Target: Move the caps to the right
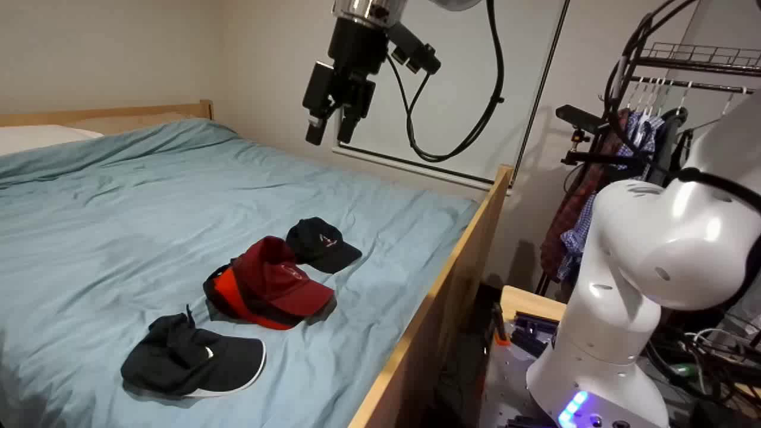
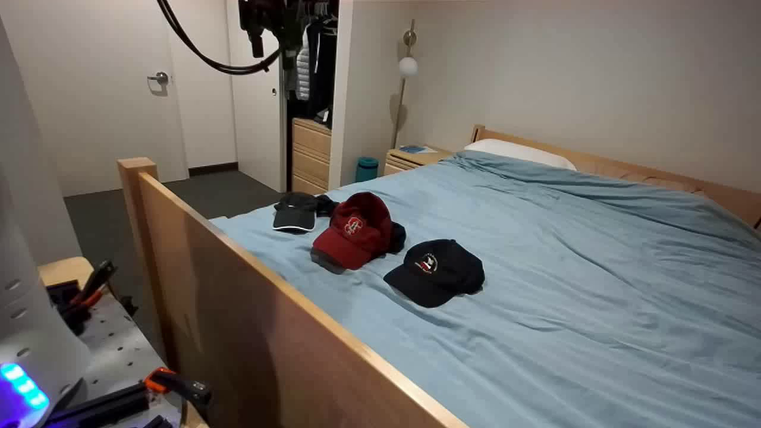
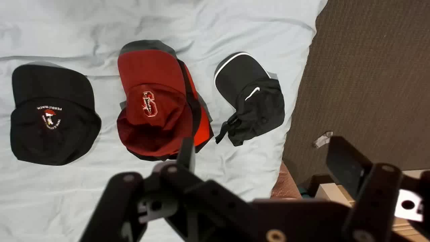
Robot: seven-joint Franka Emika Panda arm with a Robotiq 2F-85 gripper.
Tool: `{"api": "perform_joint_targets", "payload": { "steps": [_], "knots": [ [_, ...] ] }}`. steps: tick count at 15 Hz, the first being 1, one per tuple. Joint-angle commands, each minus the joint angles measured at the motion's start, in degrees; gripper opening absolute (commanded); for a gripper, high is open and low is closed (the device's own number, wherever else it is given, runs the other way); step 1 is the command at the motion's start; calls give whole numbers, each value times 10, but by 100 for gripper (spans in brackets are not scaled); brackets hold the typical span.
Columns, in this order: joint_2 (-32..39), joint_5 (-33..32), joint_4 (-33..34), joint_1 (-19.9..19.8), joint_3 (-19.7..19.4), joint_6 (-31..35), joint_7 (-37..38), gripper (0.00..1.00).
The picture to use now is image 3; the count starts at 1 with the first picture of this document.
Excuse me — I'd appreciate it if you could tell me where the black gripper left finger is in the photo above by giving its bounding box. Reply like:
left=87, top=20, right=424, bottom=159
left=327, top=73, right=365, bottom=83
left=80, top=136, right=253, bottom=242

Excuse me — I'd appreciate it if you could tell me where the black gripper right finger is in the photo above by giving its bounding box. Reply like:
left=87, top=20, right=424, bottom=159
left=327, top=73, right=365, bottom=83
left=326, top=134, right=404, bottom=242

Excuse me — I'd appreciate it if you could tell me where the black cap with white trim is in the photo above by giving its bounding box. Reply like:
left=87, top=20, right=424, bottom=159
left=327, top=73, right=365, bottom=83
left=213, top=50, right=287, bottom=148

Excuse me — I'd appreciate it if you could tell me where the wooden side table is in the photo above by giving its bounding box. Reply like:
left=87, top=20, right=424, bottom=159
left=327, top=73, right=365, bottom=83
left=314, top=168, right=430, bottom=242

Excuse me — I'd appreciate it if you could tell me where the white plate with hole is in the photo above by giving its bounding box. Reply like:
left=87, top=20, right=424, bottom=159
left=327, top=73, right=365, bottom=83
left=394, top=187, right=425, bottom=223

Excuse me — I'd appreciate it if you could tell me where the white paper scrap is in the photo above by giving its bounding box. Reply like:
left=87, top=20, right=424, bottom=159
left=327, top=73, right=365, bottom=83
left=312, top=130, right=336, bottom=149

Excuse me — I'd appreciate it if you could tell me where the black cap with crest logo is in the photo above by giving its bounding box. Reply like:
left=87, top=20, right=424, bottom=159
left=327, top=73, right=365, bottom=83
left=10, top=62, right=103, bottom=167

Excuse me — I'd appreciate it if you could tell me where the light blue bed sheet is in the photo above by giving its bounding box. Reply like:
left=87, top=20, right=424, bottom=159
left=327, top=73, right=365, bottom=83
left=0, top=0, right=330, bottom=242

